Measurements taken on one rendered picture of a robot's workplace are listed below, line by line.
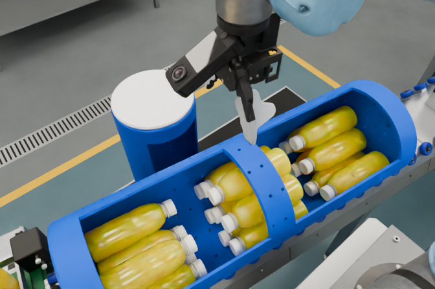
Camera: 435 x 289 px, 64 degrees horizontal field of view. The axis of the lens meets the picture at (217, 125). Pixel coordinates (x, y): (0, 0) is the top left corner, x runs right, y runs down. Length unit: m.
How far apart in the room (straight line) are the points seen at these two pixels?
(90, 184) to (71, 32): 1.67
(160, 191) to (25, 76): 2.39
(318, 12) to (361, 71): 2.76
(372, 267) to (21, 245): 0.82
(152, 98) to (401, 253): 0.83
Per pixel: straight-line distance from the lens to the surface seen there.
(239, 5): 0.44
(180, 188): 0.96
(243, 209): 0.81
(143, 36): 3.28
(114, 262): 0.84
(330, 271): 0.79
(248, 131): 0.54
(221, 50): 0.48
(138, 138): 1.15
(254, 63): 0.50
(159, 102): 1.17
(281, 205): 0.78
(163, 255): 0.78
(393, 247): 0.78
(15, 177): 2.54
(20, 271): 1.06
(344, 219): 1.17
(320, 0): 0.32
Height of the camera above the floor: 1.87
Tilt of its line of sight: 50 degrees down
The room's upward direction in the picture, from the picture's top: straight up
